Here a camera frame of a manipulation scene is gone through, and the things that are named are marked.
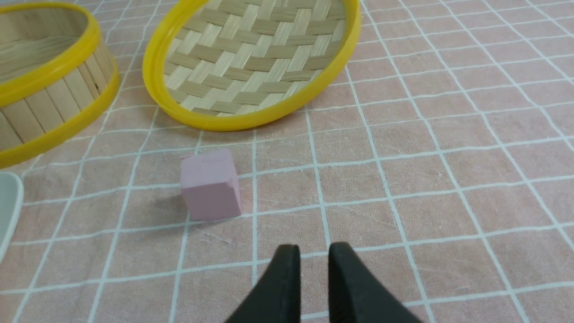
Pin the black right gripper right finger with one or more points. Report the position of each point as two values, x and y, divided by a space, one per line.
356 296

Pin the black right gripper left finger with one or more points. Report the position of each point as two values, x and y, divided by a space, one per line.
276 297

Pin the white square plate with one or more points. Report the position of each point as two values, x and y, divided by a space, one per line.
11 201

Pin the pink cube block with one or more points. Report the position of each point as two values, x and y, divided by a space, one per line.
209 185

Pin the pink grid tablecloth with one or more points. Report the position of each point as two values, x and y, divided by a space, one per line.
443 153

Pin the yellow rimmed woven steamer lid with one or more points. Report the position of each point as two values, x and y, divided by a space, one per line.
231 65

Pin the yellow rimmed bamboo steamer basket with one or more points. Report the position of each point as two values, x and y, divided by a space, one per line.
57 77

